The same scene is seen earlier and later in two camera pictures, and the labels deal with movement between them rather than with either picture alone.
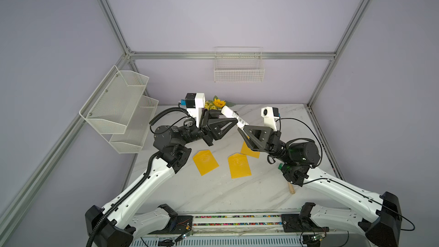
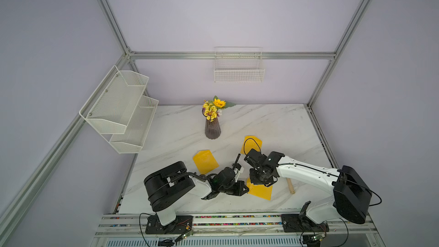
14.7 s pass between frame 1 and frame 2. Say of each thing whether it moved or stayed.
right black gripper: moved
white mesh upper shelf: stayed
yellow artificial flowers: stayed
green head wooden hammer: stayed
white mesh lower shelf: stayed
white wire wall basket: stayed
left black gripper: moved
